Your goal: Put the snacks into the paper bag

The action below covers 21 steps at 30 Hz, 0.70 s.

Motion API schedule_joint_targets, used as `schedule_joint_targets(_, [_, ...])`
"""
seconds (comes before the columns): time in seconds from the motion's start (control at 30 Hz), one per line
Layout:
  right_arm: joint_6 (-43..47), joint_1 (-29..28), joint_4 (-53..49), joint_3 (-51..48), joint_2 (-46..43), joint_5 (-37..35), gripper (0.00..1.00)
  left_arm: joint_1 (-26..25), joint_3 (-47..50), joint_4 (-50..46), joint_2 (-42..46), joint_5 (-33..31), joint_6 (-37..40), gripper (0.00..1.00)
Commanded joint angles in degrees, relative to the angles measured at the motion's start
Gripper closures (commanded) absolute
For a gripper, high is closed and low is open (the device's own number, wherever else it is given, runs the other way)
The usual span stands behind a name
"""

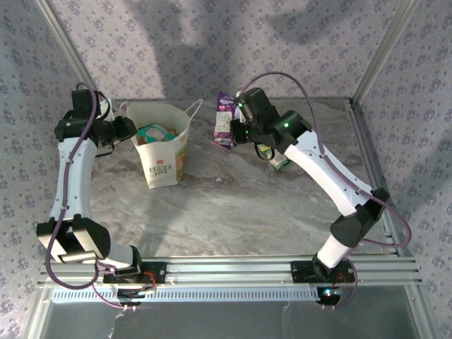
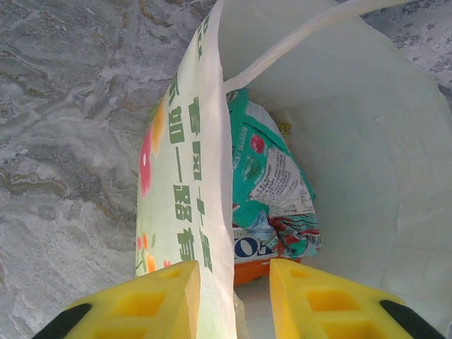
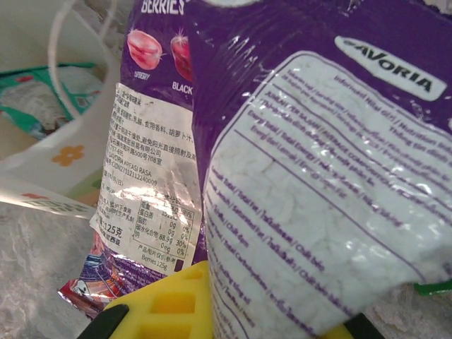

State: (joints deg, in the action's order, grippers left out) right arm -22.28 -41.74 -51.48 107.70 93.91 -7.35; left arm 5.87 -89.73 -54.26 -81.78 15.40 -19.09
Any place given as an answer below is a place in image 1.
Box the green snack packet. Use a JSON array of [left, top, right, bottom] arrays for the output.
[[254, 142, 293, 173]]

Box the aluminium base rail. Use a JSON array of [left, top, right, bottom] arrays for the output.
[[37, 256, 424, 287]]

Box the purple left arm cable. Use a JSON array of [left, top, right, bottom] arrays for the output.
[[44, 82, 142, 311]]

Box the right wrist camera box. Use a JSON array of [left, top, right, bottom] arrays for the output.
[[234, 90, 246, 121]]

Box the aluminium frame leg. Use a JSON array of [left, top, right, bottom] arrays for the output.
[[26, 285, 54, 339], [404, 284, 439, 339]]

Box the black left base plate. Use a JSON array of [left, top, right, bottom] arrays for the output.
[[102, 261, 167, 285]]

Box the thin aluminium table edge rail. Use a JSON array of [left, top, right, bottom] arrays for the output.
[[112, 97, 354, 105]]

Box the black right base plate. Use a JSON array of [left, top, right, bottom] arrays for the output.
[[290, 259, 356, 284]]

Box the left control board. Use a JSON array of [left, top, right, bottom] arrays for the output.
[[115, 286, 157, 309]]

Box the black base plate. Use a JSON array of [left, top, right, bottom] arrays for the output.
[[290, 259, 356, 284], [102, 261, 167, 285]]

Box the teal snack packet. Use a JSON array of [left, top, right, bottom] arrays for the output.
[[136, 124, 167, 145]]

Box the purple snack packet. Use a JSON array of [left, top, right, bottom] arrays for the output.
[[212, 90, 238, 150]]

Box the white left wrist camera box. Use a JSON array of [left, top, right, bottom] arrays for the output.
[[97, 97, 117, 123]]

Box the control board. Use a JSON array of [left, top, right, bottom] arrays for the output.
[[115, 286, 157, 309], [315, 286, 344, 307]]

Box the aluminium side rail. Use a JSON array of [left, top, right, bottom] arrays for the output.
[[347, 98, 416, 258]]

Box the white slotted cable duct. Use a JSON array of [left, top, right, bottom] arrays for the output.
[[50, 285, 342, 304]]

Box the right control board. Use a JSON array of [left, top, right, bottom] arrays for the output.
[[315, 286, 344, 307]]

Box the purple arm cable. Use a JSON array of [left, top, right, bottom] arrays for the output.
[[243, 71, 412, 311], [44, 82, 142, 311]]

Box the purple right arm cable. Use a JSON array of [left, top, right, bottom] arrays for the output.
[[243, 71, 412, 311]]

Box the white green paper bag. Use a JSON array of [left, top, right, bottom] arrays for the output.
[[118, 98, 205, 190]]

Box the aluminium corner post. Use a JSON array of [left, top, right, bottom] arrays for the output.
[[35, 0, 107, 111], [351, 0, 420, 105]]

